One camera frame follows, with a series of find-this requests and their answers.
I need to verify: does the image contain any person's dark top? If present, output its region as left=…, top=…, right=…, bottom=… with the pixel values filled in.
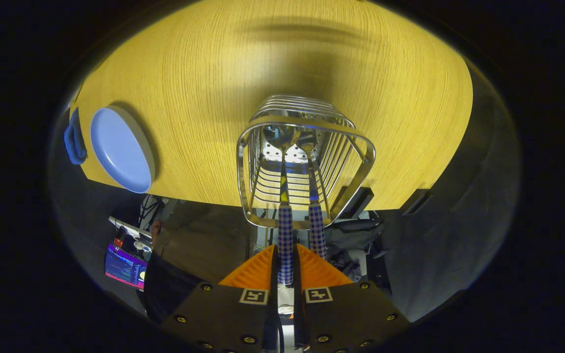
left=143, top=252, right=205, bottom=324

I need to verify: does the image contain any black table bracket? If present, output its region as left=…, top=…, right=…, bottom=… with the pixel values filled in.
left=400, top=189, right=433, bottom=216
left=334, top=186, right=375, bottom=220

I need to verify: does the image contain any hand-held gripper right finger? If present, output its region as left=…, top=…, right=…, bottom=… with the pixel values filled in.
left=294, top=244, right=411, bottom=353

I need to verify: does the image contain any spoon with checkered handle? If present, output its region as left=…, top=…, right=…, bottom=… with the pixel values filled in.
left=262, top=125, right=303, bottom=286

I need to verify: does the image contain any blue round plate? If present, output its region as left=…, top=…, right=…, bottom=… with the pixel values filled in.
left=90, top=105, right=156, bottom=194

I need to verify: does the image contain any blue folded cloth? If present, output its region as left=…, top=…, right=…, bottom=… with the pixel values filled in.
left=64, top=108, right=88, bottom=166

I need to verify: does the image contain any laptop with purple screen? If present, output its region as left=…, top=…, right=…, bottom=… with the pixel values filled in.
left=104, top=216, right=153, bottom=291

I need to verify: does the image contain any metal wire basket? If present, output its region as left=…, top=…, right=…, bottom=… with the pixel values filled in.
left=236, top=95, right=377, bottom=230

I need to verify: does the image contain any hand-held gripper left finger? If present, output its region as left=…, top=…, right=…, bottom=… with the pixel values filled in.
left=160, top=244, right=278, bottom=353

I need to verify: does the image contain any fork with checkered handle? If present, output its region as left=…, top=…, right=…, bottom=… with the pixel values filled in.
left=297, top=130, right=328, bottom=260

